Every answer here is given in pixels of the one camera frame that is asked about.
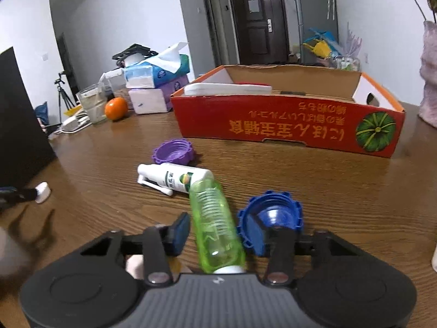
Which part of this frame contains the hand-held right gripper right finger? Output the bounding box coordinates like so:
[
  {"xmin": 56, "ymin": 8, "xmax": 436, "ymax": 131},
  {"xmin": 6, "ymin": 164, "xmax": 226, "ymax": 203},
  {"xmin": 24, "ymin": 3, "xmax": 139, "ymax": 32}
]
[{"xmin": 244, "ymin": 212, "xmax": 362, "ymax": 286}]

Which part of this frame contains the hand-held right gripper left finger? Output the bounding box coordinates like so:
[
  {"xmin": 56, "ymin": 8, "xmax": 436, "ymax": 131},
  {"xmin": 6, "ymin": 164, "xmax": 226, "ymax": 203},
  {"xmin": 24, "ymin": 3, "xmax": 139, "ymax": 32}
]
[{"xmin": 80, "ymin": 212, "xmax": 191, "ymax": 286}]

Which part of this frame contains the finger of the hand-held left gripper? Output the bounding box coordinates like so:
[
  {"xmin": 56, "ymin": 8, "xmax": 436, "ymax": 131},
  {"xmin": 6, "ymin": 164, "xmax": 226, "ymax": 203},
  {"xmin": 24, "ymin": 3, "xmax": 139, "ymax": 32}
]
[{"xmin": 0, "ymin": 186, "xmax": 38, "ymax": 210}]

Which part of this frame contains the small white cap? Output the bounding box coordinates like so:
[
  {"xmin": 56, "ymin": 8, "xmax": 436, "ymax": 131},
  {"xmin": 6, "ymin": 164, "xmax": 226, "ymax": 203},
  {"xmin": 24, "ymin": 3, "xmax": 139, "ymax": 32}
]
[{"xmin": 35, "ymin": 182, "xmax": 52, "ymax": 204}]

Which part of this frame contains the blue plastic cap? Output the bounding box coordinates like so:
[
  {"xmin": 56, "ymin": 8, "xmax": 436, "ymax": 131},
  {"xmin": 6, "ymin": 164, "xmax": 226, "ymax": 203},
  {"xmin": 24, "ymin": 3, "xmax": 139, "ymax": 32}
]
[{"xmin": 237, "ymin": 190, "xmax": 304, "ymax": 247}]

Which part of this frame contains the green plastic bottle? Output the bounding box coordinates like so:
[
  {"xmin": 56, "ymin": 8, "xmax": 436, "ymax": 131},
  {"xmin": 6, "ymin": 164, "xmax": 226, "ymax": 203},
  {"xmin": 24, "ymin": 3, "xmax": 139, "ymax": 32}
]
[{"xmin": 189, "ymin": 179, "xmax": 247, "ymax": 274}]

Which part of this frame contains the white spray bottle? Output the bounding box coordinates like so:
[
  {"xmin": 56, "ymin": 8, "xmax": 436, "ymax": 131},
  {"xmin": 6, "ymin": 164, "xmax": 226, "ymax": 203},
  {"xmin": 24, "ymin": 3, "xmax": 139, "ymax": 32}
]
[{"xmin": 137, "ymin": 163, "xmax": 215, "ymax": 198}]

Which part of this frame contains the red cardboard box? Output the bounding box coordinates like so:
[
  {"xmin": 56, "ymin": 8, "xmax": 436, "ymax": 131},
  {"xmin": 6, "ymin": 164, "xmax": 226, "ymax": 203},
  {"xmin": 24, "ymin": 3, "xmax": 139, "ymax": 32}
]
[{"xmin": 170, "ymin": 64, "xmax": 406, "ymax": 158}]

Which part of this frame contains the black panel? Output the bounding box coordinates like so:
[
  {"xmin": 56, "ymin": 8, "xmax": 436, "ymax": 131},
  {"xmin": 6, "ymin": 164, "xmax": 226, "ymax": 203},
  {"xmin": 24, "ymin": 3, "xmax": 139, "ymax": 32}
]
[{"xmin": 0, "ymin": 47, "xmax": 57, "ymax": 188}]

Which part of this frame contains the purple plastic cap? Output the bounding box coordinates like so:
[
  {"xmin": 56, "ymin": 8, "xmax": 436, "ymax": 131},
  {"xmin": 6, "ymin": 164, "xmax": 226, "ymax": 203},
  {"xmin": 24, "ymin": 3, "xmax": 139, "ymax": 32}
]
[{"xmin": 152, "ymin": 139, "xmax": 195, "ymax": 165}]

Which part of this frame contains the white power strip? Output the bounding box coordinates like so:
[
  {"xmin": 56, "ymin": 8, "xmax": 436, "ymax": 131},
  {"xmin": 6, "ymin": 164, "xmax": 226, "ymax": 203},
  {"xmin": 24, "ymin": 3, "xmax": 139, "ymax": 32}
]
[{"xmin": 58, "ymin": 114, "xmax": 91, "ymax": 134}]

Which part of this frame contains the black tripod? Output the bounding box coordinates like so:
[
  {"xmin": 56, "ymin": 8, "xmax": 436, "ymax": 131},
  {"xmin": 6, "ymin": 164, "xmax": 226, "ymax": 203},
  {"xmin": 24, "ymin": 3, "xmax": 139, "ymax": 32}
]
[{"xmin": 54, "ymin": 72, "xmax": 77, "ymax": 117}]

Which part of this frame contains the clear glass cup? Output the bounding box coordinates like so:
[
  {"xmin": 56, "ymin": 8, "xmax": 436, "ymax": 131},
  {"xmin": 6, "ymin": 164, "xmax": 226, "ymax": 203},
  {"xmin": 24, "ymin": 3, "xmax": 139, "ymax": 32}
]
[{"xmin": 76, "ymin": 85, "xmax": 108, "ymax": 124}]

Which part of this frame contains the orange fruit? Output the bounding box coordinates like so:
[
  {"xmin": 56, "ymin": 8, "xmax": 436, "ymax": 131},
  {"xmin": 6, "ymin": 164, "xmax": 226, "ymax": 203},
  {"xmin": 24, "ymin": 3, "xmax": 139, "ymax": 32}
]
[{"xmin": 104, "ymin": 97, "xmax": 129, "ymax": 121}]

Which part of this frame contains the white box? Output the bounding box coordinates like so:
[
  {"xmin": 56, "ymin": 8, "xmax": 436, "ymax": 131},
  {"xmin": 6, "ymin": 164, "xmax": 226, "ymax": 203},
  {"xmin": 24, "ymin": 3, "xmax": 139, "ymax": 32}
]
[{"xmin": 129, "ymin": 88, "xmax": 173, "ymax": 115}]

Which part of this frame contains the purple box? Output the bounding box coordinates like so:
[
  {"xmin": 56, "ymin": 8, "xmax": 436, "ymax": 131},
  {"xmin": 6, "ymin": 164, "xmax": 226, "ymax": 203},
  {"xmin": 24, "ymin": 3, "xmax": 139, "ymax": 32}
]
[{"xmin": 160, "ymin": 73, "xmax": 190, "ymax": 110}]

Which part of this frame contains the blue tissue pack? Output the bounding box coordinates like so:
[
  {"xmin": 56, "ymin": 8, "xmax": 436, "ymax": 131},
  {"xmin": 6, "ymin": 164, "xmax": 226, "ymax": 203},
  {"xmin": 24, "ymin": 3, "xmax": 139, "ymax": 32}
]
[{"xmin": 123, "ymin": 42, "xmax": 190, "ymax": 89}]

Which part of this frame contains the dark brown door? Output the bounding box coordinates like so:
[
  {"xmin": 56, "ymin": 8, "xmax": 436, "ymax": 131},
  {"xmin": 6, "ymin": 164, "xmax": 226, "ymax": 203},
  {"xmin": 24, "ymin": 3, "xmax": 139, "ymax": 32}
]
[{"xmin": 227, "ymin": 0, "xmax": 291, "ymax": 65}]

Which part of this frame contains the purple dried lavender bunch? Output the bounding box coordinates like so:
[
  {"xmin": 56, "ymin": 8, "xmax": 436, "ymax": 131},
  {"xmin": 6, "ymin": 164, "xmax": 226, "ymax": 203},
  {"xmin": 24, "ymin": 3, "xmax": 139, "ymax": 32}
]
[{"xmin": 345, "ymin": 24, "xmax": 363, "ymax": 58}]

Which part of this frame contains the grey refrigerator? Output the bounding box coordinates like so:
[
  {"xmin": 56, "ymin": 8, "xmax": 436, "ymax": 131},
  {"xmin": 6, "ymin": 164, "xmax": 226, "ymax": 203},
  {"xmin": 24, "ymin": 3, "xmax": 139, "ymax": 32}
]
[{"xmin": 292, "ymin": 0, "xmax": 339, "ymax": 65}]

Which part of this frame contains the pink textured vase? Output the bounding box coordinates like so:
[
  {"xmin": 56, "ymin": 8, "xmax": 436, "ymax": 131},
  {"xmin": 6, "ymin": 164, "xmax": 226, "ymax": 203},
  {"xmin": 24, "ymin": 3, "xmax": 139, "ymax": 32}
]
[{"xmin": 418, "ymin": 20, "xmax": 437, "ymax": 128}]

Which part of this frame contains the black plastic frame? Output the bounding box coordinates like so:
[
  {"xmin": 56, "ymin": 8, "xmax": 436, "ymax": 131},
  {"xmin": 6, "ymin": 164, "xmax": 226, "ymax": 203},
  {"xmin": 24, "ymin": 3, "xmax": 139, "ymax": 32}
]
[{"xmin": 112, "ymin": 43, "xmax": 159, "ymax": 67}]

